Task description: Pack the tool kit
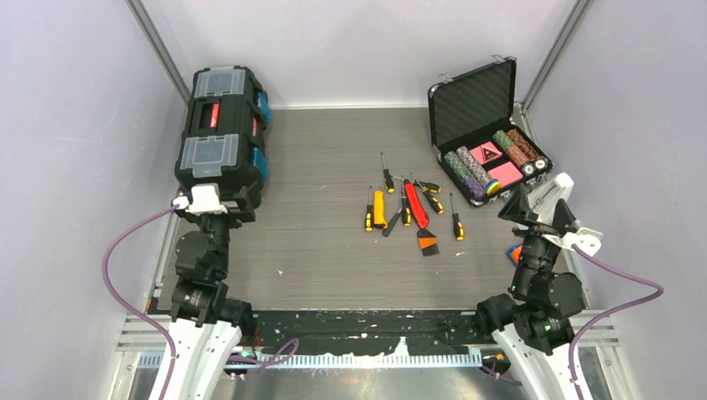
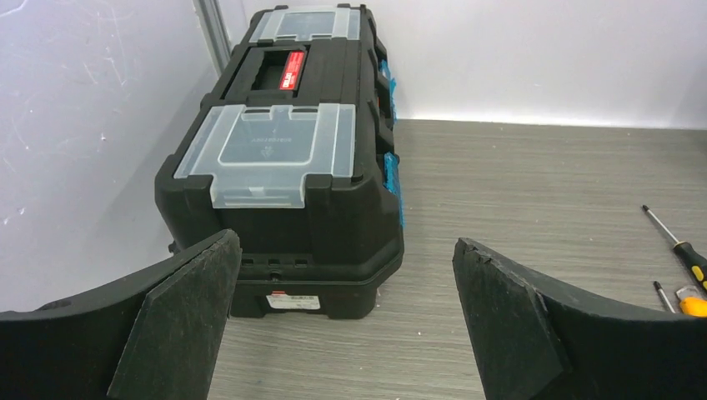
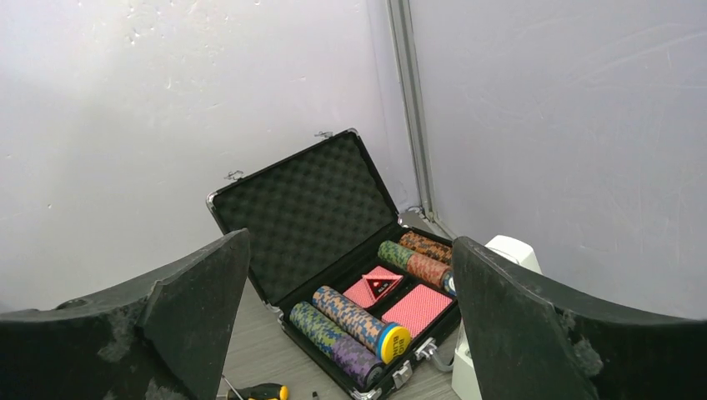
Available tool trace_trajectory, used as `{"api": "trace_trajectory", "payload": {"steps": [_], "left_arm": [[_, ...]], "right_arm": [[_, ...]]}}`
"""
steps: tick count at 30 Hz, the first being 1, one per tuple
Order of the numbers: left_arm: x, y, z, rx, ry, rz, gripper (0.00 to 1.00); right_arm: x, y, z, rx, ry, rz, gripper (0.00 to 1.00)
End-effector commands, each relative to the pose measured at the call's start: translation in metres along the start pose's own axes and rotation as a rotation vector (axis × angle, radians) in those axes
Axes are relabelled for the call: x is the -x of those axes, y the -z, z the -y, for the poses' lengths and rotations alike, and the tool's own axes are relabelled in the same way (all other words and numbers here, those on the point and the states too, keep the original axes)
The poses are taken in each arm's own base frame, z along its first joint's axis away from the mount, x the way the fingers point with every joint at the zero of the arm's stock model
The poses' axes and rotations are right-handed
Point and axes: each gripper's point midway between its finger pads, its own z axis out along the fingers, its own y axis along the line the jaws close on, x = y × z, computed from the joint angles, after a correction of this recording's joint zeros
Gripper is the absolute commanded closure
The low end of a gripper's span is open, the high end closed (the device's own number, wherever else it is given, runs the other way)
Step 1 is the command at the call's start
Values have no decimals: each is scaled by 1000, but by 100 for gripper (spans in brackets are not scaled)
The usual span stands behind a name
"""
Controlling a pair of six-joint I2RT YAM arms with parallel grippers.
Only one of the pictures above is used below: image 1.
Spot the screwdriver far left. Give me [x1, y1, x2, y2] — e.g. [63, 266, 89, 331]
[364, 186, 374, 232]

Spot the orange black brush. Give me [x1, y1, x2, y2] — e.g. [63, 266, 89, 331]
[416, 229, 439, 257]

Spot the screwdriver left of knife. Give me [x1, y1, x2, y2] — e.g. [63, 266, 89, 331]
[400, 178, 412, 227]

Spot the short stubby screwdriver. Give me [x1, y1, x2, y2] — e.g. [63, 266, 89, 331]
[414, 180, 441, 194]

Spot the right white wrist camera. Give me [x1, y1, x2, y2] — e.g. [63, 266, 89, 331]
[543, 227, 604, 256]

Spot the screwdriver far right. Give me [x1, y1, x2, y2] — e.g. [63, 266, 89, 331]
[449, 193, 465, 241]

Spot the screwdriver top middle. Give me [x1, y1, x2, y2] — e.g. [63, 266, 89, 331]
[380, 153, 395, 193]

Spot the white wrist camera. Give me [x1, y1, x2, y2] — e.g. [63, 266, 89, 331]
[172, 183, 228, 216]
[543, 227, 604, 256]

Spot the black plastic toolbox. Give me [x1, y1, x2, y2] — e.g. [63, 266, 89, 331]
[174, 66, 272, 223]

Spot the black poker chip case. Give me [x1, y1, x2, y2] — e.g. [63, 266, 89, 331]
[427, 56, 554, 208]

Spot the screwdriver of knife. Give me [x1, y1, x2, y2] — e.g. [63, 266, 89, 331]
[400, 178, 412, 227]
[421, 188, 444, 214]

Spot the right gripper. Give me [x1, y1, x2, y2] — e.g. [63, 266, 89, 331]
[496, 182, 574, 294]

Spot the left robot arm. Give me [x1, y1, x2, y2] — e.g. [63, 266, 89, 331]
[149, 214, 256, 399]

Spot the colourful small object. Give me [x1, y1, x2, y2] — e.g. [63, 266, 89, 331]
[506, 244, 523, 265]

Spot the white stand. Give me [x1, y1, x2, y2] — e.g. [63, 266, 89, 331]
[528, 172, 574, 215]

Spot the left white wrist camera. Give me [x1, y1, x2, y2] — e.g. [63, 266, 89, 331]
[172, 183, 228, 216]

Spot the yellow utility knife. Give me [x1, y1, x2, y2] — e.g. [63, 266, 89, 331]
[373, 190, 388, 229]

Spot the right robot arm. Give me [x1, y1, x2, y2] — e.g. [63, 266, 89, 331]
[473, 186, 586, 399]

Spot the screwdriver right of knife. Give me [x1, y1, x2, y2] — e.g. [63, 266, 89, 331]
[421, 188, 444, 214]

